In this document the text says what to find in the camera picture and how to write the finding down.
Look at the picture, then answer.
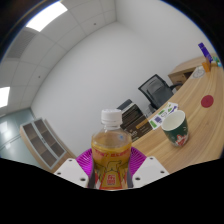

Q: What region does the square ceiling light panel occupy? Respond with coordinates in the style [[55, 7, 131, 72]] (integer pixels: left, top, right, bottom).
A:
[[0, 86, 11, 109], [25, 0, 69, 33]]

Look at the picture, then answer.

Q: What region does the black mesh office chair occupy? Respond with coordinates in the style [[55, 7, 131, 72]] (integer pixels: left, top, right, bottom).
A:
[[137, 73, 183, 111]]

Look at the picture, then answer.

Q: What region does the wooden side cabinet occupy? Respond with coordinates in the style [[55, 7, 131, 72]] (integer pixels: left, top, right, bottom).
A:
[[167, 54, 214, 86]]

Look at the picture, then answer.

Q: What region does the yellow-labelled drink bottle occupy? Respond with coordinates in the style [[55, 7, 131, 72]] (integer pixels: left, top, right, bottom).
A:
[[90, 108, 133, 191]]

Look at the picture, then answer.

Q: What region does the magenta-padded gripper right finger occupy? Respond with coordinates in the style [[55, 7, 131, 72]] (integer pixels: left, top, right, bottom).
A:
[[128, 146, 170, 189]]

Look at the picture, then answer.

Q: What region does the orange box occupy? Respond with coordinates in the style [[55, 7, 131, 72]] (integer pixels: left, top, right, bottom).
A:
[[201, 59, 212, 73]]

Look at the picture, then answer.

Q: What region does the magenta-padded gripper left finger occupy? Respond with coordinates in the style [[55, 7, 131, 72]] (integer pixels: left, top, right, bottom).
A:
[[53, 148, 95, 189]]

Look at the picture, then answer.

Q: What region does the white printed leaflet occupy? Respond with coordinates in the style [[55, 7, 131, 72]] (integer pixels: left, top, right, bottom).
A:
[[148, 101, 179, 129]]

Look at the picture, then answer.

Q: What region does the ceiling air vent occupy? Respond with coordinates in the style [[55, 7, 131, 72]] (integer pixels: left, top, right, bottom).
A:
[[5, 28, 37, 60]]

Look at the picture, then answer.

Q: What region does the round white mat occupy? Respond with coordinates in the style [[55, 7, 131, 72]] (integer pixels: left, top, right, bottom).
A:
[[192, 65, 206, 79]]

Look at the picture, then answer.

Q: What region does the flat round red coaster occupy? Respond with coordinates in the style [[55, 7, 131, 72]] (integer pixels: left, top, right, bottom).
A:
[[200, 94, 215, 108]]

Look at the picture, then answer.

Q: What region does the wooden glass-door shelf cabinet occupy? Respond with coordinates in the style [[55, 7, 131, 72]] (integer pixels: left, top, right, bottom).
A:
[[19, 117, 76, 173]]

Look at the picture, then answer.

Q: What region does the green and white mug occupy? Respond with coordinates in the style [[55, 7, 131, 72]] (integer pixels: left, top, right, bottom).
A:
[[161, 109, 189, 148]]

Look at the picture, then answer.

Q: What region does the tall purple box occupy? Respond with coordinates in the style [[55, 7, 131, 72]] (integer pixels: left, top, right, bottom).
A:
[[197, 42, 214, 63]]

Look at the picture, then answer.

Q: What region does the dark box with tan panel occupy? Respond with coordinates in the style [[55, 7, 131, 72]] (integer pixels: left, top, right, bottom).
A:
[[123, 114, 153, 141]]

